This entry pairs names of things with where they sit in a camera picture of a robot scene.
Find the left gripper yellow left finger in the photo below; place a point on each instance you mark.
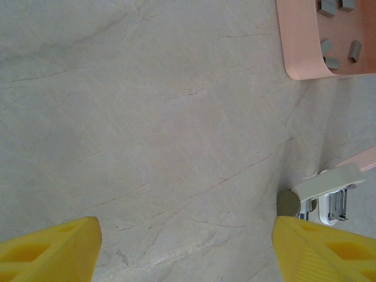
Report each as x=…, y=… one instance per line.
x=53, y=255

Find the small white pink stapler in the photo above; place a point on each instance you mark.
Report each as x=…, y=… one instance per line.
x=332, y=182

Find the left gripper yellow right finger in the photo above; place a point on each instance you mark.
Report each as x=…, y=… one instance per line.
x=323, y=258

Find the grey staple strip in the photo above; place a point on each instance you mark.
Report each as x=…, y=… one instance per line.
x=332, y=63
x=346, y=4
x=326, y=47
x=354, y=51
x=327, y=7

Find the pink plastic tray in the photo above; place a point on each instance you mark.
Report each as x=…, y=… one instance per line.
x=302, y=44

